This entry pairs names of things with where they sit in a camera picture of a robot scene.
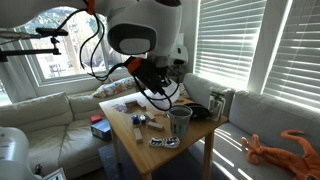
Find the wooden block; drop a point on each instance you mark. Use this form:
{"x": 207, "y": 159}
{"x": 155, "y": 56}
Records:
{"x": 138, "y": 135}
{"x": 155, "y": 126}
{"x": 150, "y": 116}

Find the red box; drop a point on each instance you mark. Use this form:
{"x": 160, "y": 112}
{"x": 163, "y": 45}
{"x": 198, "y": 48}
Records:
{"x": 96, "y": 118}

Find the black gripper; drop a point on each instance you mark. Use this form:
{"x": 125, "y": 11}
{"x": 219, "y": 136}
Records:
{"x": 150, "y": 75}

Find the white leather sofa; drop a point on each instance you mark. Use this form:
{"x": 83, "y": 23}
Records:
{"x": 50, "y": 140}

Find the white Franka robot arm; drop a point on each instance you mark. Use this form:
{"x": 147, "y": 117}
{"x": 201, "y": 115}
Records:
{"x": 143, "y": 20}

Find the white frame sunglasses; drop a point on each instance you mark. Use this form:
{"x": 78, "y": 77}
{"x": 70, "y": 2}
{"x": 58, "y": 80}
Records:
{"x": 156, "y": 142}

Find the grey fabric sofa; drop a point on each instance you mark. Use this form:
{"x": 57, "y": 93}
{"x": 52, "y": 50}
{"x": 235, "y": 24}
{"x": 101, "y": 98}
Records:
{"x": 266, "y": 116}

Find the blue box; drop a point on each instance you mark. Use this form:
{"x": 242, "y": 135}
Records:
{"x": 101, "y": 129}

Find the black camera stand bar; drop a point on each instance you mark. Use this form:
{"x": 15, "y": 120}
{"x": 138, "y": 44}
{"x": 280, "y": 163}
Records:
{"x": 30, "y": 52}

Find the Santa sticker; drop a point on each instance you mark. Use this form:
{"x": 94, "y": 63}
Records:
{"x": 119, "y": 108}

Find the printed paper booklet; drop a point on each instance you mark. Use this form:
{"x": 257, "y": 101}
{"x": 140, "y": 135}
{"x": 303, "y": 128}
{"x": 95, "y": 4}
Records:
{"x": 184, "y": 90}

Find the floral pillow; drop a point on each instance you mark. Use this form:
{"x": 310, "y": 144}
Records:
{"x": 113, "y": 88}

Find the small framed picture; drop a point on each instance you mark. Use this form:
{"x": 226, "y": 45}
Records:
{"x": 55, "y": 175}

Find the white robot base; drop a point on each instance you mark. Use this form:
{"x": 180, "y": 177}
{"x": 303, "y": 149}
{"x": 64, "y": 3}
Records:
{"x": 13, "y": 153}

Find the blue toy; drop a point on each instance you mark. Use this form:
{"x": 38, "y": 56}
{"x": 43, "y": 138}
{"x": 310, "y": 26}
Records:
{"x": 135, "y": 120}

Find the clear plastic cup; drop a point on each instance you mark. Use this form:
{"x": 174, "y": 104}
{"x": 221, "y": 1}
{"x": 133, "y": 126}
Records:
{"x": 180, "y": 125}

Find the wooden table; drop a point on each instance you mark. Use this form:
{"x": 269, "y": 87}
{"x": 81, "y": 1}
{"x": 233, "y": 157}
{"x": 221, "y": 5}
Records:
{"x": 150, "y": 156}

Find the clear packaged item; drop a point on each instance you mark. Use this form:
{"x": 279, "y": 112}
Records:
{"x": 216, "y": 106}

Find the orange octopus plush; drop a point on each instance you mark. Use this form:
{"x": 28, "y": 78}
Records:
{"x": 283, "y": 156}

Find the white window blind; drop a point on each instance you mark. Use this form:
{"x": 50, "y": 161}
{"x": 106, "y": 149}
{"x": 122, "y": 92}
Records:
{"x": 300, "y": 53}
{"x": 230, "y": 43}

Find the small dark toy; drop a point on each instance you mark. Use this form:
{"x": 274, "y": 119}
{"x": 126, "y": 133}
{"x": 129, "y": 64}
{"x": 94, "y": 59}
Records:
{"x": 142, "y": 118}

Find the black bowl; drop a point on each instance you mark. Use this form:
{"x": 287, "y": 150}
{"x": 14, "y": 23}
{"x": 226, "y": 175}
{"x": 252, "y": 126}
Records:
{"x": 200, "y": 112}

